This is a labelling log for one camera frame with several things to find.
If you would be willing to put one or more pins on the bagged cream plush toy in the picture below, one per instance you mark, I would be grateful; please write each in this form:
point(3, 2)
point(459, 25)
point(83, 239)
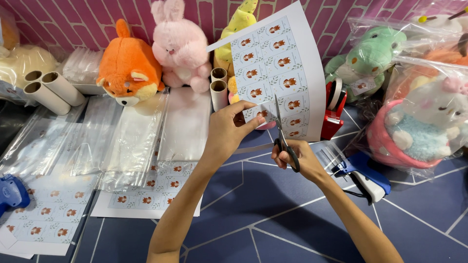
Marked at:
point(25, 65)

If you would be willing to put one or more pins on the bagged orange plush toy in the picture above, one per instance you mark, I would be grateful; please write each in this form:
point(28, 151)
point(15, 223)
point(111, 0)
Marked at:
point(438, 54)

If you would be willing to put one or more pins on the label sheet with cut edge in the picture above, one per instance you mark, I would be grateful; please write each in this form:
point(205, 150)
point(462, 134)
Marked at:
point(47, 219)
point(146, 201)

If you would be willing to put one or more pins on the clear plastic bag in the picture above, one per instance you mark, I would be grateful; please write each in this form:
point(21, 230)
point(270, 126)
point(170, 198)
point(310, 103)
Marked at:
point(95, 135)
point(36, 142)
point(186, 124)
point(133, 146)

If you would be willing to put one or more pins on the white printed label sheet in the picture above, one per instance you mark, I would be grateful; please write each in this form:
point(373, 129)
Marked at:
point(289, 54)

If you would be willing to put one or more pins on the bagged green dinosaur plush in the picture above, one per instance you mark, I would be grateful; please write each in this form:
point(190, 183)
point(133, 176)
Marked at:
point(369, 54)

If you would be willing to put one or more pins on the bagged white bunny strawberry plush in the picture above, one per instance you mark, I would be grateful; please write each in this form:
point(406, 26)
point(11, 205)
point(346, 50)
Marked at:
point(420, 128)

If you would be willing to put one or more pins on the person's right hand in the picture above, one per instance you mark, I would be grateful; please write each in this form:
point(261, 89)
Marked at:
point(305, 159)

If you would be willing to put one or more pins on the white plastic tag fasteners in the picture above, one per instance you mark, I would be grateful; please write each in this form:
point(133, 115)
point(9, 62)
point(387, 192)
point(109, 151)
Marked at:
point(331, 153)

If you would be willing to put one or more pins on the bagged white plush toy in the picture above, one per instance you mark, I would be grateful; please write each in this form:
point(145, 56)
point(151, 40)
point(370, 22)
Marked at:
point(442, 20)

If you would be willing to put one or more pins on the stack of folded plastic bags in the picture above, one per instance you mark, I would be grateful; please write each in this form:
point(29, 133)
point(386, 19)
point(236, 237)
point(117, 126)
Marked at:
point(82, 65)

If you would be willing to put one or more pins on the orange plush dog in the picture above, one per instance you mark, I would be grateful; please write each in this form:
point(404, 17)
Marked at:
point(126, 65)

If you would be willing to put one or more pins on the blue white tagging gun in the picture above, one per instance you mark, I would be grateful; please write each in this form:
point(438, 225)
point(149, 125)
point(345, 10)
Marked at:
point(365, 175)

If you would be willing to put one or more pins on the person's left hand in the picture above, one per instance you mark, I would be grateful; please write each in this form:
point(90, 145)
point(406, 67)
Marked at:
point(223, 133)

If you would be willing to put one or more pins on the red tape dispenser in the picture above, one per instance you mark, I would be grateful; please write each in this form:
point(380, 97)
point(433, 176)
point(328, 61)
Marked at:
point(332, 117)

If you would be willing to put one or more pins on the pink plush bunny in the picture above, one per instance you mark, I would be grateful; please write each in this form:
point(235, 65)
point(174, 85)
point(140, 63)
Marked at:
point(179, 47)

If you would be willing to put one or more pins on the cardboard tube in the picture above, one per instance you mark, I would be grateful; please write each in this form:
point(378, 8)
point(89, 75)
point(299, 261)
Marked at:
point(64, 87)
point(219, 95)
point(32, 75)
point(218, 74)
point(47, 98)

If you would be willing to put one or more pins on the yellow plush toy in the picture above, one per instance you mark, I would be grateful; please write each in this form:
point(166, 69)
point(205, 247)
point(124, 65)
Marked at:
point(237, 25)

